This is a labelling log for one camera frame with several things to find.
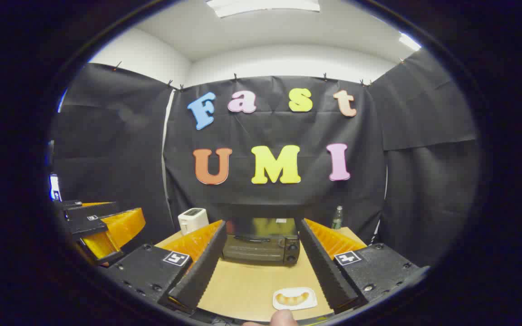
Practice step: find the white plate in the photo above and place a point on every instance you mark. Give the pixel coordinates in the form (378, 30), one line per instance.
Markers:
(311, 302)

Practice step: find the black backdrop cloth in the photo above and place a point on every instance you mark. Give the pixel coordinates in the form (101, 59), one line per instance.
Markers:
(270, 131)

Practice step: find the small ceiling light panel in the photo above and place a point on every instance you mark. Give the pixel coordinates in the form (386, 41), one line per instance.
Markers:
(409, 41)

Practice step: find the golden bread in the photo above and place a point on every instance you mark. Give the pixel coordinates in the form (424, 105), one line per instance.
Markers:
(292, 300)

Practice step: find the black electric oven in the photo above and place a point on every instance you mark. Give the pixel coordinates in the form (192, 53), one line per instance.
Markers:
(261, 246)

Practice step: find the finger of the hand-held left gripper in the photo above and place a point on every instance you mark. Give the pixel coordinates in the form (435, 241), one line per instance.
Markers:
(84, 213)
(86, 228)

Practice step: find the blue lit screen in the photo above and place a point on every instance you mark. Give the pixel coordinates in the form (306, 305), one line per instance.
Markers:
(55, 188)

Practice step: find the large ceiling light panel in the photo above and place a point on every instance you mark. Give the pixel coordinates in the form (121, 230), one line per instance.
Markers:
(261, 7)

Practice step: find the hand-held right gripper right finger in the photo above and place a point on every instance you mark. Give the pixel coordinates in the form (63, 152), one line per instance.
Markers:
(324, 271)

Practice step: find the green plastic bottle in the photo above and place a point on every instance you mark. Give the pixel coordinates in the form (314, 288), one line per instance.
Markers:
(337, 219)

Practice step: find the white toaster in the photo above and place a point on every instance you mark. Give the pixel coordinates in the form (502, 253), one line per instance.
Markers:
(193, 222)

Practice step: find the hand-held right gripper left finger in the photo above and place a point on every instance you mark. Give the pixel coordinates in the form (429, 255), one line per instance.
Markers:
(202, 271)

